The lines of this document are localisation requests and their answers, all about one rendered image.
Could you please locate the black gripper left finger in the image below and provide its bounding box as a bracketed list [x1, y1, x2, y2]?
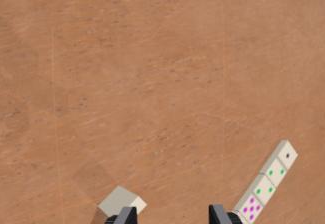
[104, 206, 137, 224]

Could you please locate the white domino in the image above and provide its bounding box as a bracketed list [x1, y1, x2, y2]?
[98, 185, 147, 217]
[233, 173, 276, 224]
[259, 140, 298, 188]
[232, 210, 249, 224]

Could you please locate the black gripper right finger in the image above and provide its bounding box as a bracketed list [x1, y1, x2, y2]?
[209, 204, 243, 224]

